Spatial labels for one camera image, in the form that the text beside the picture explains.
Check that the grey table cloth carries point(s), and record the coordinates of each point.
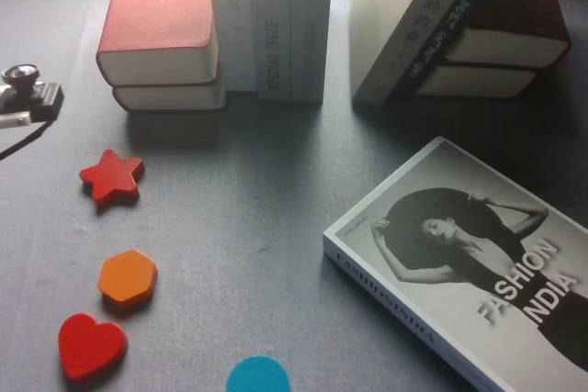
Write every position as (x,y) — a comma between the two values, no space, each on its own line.
(229,204)

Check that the red wooden heart block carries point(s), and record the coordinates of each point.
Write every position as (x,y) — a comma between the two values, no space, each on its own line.
(89,346)

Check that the white Special Issue book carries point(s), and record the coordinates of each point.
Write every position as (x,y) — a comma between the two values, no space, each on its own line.
(274,57)

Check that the red book with gold emblem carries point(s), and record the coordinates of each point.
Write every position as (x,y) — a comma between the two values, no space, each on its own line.
(156,11)

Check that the white Fashion India book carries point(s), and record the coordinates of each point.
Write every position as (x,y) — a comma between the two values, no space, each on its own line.
(436,272)

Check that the blue wooden round block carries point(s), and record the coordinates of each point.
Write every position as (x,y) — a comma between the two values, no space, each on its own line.
(257,376)

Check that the red wooden star block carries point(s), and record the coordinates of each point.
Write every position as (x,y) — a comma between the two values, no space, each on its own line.
(112,178)

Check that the orange wooden hexagon block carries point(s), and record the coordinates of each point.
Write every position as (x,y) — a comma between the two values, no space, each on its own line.
(126,277)

